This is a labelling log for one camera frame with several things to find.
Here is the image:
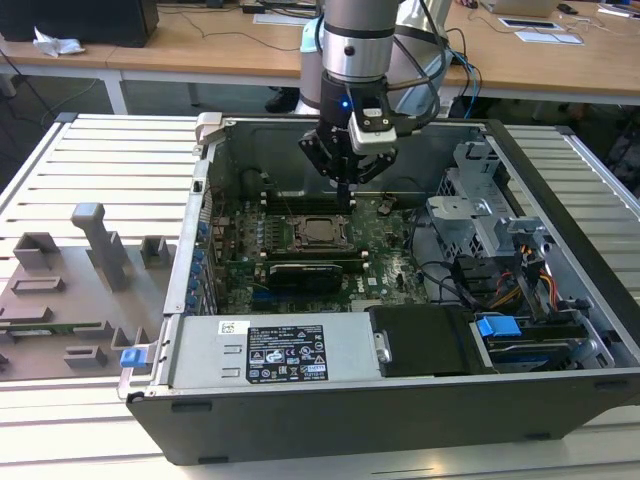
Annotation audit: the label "silver power supply unit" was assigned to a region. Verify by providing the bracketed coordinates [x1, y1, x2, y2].
[169, 314, 381, 389]

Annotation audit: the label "silver drive cage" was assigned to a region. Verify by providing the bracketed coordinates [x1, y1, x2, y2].
[424, 139, 551, 261]

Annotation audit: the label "green RAM stick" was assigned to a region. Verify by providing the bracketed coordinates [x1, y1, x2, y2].
[9, 323, 104, 335]

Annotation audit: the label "green motherboard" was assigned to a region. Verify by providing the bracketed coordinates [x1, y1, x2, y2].
[207, 197, 431, 316]

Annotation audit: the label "silver square CPU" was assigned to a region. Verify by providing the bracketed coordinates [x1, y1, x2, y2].
[304, 219, 335, 240]

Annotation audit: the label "black drive cover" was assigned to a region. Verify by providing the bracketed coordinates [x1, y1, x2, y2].
[367, 305, 481, 379]

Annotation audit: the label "white paper sheets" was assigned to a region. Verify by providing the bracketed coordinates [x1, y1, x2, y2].
[514, 29, 585, 47]

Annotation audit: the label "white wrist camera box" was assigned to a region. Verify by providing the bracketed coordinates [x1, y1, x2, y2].
[348, 82, 401, 156]

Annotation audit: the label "yellow red wire bundle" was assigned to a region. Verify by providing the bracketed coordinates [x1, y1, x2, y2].
[492, 244, 559, 309]

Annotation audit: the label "black graphics card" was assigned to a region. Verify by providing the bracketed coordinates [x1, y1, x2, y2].
[268, 259, 346, 296]

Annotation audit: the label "blue plastic latch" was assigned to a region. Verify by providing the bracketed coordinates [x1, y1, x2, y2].
[121, 348, 154, 370]

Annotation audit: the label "black PC case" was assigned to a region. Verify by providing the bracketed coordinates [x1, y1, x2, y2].
[117, 112, 640, 467]

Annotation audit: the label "blue disk carrier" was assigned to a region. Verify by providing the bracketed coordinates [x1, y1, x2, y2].
[474, 313, 591, 374]

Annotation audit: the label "grey parts rack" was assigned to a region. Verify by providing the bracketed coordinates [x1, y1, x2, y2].
[0, 202, 176, 384]

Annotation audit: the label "black RAM slot bank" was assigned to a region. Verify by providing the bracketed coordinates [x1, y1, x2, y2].
[262, 189, 354, 214]
[264, 247, 371, 265]

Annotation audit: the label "metal socket cover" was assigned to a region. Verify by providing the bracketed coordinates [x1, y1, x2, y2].
[292, 213, 354, 250]

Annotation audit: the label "white paper sheet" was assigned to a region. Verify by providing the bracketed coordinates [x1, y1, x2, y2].
[253, 13, 321, 26]

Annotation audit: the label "crumpled white paper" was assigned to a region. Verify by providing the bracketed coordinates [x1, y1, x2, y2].
[32, 25, 86, 57]

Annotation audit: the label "blue cable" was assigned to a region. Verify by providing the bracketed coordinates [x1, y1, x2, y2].
[452, 49, 484, 119]

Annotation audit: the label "black desktop box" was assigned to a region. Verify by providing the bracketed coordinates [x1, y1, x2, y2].
[0, 0, 160, 49]

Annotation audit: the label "grey case latch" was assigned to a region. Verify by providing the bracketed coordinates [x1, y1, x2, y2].
[193, 112, 224, 156]

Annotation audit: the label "black office chair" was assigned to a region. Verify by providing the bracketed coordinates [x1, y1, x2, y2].
[604, 117, 640, 181]

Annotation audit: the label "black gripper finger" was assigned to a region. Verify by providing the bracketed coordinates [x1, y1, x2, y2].
[298, 130, 349, 214]
[347, 149, 398, 214]

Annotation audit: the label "silver laptop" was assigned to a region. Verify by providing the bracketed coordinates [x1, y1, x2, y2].
[479, 0, 559, 15]

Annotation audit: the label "thin wire locking lever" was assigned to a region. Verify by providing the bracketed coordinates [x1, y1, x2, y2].
[272, 184, 297, 217]

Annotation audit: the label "CPU socket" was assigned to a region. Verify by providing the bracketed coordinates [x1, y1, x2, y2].
[292, 214, 354, 250]

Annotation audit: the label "white framed tablet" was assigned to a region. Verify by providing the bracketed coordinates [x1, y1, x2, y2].
[498, 16, 565, 31]

